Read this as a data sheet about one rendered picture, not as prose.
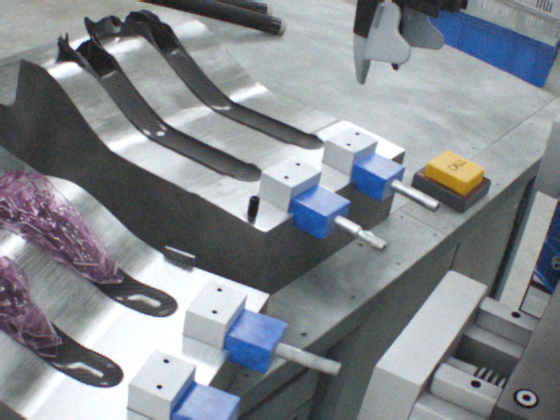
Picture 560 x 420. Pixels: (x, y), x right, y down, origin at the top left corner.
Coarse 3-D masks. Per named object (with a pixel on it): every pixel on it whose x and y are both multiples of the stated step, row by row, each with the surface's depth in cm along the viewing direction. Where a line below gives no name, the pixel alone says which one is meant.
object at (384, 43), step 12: (384, 12) 87; (396, 12) 86; (372, 24) 87; (384, 24) 87; (396, 24) 86; (372, 36) 88; (384, 36) 87; (396, 36) 87; (360, 48) 88; (372, 48) 88; (384, 48) 88; (396, 48) 87; (408, 48) 86; (360, 60) 89; (384, 60) 88; (396, 60) 87; (408, 60) 87; (360, 72) 90; (360, 84) 91
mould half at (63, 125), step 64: (64, 64) 100; (128, 64) 105; (0, 128) 107; (64, 128) 99; (128, 128) 99; (192, 128) 102; (320, 128) 106; (128, 192) 96; (192, 192) 90; (256, 192) 92; (256, 256) 88; (320, 256) 98
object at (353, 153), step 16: (352, 128) 101; (336, 144) 97; (352, 144) 98; (368, 144) 98; (336, 160) 98; (352, 160) 97; (368, 160) 98; (384, 160) 99; (352, 176) 98; (368, 176) 96; (384, 176) 96; (400, 176) 98; (368, 192) 97; (384, 192) 96; (400, 192) 97; (416, 192) 96; (432, 208) 95
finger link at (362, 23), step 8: (360, 0) 86; (368, 0) 85; (376, 0) 86; (384, 0) 87; (360, 8) 86; (368, 8) 86; (360, 16) 86; (368, 16) 87; (360, 24) 87; (368, 24) 87; (360, 32) 88; (368, 32) 87
